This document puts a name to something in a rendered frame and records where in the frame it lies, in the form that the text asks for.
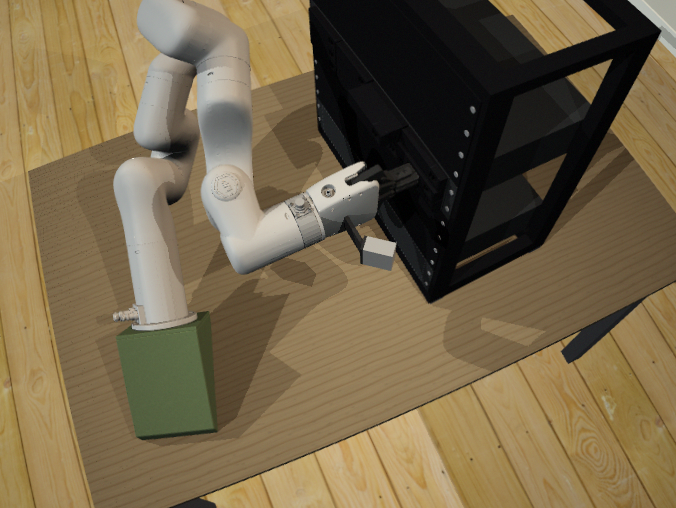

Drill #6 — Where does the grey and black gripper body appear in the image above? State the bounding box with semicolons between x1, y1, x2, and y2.
301;162;379;241

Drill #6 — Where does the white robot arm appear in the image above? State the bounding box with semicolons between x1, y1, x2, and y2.
113;0;322;331

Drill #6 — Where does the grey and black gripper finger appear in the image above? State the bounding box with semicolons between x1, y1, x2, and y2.
377;180;418;211
346;163;419;193

